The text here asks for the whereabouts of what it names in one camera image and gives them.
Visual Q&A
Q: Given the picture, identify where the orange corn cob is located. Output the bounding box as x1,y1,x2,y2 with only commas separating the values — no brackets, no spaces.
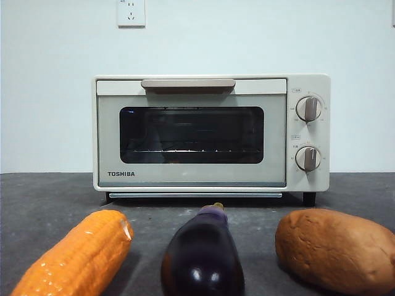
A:
9,209,135,296

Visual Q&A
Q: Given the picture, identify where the white wall socket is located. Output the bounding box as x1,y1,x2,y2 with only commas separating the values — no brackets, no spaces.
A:
117,0,146,29

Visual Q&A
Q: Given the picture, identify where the dark purple eggplant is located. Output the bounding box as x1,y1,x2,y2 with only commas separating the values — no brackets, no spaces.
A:
160,202,246,296

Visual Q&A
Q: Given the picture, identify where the metal oven crumb tray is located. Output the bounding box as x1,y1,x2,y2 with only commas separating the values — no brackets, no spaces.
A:
108,192,283,199

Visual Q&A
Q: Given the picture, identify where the cream oven knob beige grip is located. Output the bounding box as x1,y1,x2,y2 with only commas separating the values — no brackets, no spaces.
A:
294,146,322,173
295,96,322,123

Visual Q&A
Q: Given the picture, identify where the beige oven door handle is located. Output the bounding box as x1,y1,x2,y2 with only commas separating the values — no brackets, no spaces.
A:
141,78,236,94

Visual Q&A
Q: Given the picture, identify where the oven door with glass window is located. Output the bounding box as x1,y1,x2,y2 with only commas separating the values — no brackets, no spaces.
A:
96,78,288,188

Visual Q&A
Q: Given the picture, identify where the brown sweet potato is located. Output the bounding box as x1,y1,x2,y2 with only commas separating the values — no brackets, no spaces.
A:
274,208,395,293

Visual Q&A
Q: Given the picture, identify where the cream Toshiba toaster oven body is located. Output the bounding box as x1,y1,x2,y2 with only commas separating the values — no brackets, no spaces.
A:
91,73,331,207

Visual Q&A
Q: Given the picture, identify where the metal wire oven rack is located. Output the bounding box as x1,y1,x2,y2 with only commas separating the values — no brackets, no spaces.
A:
131,147,263,154

